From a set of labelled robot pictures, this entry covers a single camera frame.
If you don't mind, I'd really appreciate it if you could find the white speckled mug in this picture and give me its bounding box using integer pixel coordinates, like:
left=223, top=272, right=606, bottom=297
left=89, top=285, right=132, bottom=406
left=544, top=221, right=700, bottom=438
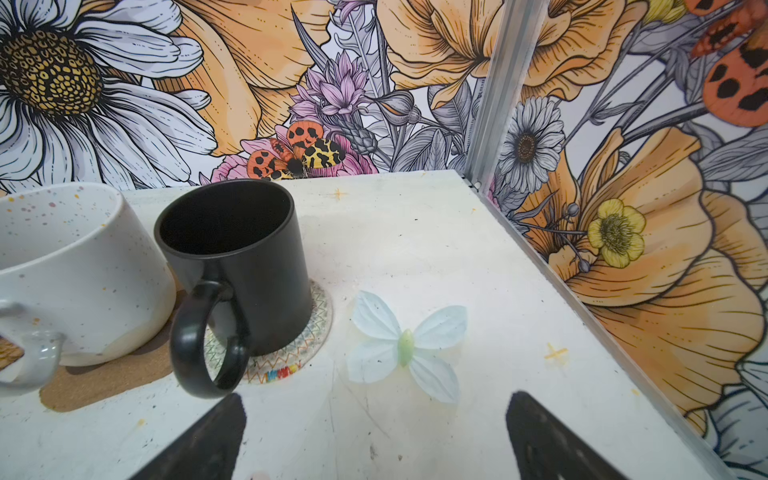
left=1, top=183, right=176, bottom=397

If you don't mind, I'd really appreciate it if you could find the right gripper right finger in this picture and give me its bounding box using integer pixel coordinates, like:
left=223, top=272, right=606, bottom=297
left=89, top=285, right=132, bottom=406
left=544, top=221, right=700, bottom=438
left=505, top=391, right=626, bottom=480

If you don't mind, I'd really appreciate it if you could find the brown paw shaped coaster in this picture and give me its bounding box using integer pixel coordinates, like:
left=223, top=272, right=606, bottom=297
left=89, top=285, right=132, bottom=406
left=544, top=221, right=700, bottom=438
left=34, top=317, right=173, bottom=413

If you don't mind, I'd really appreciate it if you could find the black mug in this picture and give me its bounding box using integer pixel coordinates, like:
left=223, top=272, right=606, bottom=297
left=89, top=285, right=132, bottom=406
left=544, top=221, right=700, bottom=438
left=154, top=179, right=313, bottom=398

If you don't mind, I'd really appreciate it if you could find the beige woven small coaster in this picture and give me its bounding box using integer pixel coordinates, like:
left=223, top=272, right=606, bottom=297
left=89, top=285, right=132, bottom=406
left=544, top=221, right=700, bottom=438
left=242, top=280, right=333, bottom=384

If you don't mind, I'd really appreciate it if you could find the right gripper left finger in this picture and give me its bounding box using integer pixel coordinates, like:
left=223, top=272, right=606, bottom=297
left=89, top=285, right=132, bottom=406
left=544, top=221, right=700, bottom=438
left=132, top=393, right=247, bottom=480

